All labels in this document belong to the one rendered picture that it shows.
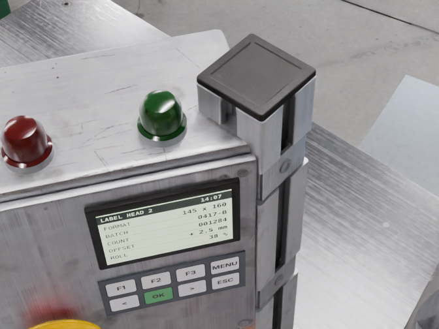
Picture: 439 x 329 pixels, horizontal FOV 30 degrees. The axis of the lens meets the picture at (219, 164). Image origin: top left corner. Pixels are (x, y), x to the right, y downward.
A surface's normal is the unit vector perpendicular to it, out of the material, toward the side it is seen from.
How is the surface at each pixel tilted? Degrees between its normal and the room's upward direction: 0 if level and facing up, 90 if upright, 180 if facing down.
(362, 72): 0
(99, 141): 0
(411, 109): 0
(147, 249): 90
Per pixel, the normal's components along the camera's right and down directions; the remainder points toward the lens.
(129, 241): 0.23, 0.75
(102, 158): -0.03, -0.63
